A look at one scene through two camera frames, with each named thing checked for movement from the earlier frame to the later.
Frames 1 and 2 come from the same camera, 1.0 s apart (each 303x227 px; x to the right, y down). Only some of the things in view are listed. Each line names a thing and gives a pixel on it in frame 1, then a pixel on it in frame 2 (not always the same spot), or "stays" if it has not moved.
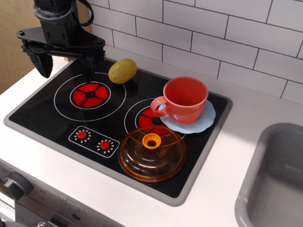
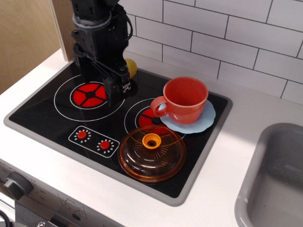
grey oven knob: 18,185 stays
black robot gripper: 60,30 → 101,39
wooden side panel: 16,15 stays
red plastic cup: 185,98 stays
